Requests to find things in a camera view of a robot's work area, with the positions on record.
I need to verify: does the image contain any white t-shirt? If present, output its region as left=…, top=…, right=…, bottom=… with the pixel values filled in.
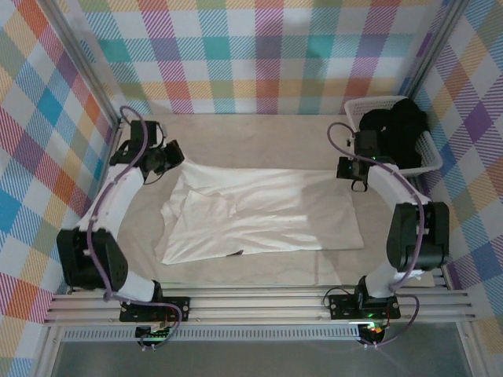
left=155, top=159, right=365, bottom=267

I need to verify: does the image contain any black garment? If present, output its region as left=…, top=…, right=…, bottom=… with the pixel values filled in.
left=358, top=97, right=429, bottom=170

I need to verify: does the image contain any white plastic mesh basket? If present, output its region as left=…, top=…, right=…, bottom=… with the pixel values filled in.
left=344, top=95, right=444, bottom=178

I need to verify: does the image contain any circuit board with green light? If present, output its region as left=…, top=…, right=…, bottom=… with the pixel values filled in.
left=135, top=324, right=174, bottom=342

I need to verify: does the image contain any circuit board with red light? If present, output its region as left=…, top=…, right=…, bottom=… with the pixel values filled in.
left=359, top=321, right=388, bottom=339

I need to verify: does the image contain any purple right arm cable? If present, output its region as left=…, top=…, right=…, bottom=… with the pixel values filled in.
left=327, top=122, right=426, bottom=349

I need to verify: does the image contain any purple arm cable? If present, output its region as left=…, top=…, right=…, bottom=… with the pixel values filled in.
left=88, top=104, right=184, bottom=346
left=327, top=122, right=426, bottom=349

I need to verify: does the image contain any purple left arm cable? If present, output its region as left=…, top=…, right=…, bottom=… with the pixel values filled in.
left=88, top=104, right=184, bottom=346

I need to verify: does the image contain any aluminium frame post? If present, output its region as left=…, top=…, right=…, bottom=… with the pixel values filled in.
left=37, top=0, right=129, bottom=134
left=400, top=0, right=475, bottom=115

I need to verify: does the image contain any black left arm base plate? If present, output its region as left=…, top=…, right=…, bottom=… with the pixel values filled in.
left=119, top=296, right=193, bottom=323

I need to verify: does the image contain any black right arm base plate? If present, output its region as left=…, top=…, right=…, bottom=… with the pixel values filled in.
left=329, top=293, right=402, bottom=320

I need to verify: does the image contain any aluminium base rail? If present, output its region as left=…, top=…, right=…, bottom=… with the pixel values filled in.
left=42, top=285, right=476, bottom=327

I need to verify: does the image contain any slotted grey cable duct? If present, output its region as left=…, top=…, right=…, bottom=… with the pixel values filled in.
left=62, top=324, right=362, bottom=342

